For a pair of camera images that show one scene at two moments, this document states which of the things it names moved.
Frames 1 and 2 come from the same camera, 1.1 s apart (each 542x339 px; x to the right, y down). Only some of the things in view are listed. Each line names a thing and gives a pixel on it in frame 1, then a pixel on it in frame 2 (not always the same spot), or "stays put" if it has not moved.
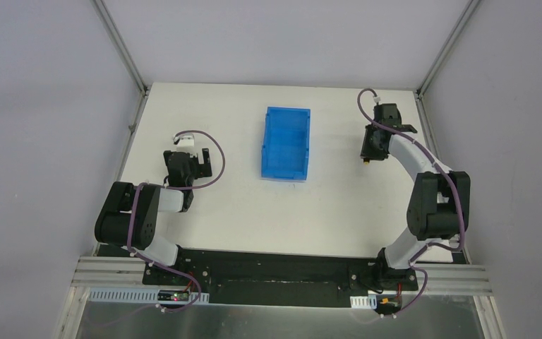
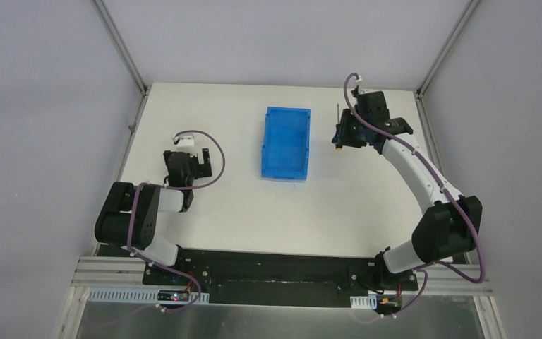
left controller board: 173,295 stays put
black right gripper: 375,147 to 346,135
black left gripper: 198,165 stays put
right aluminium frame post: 468,11 stays put
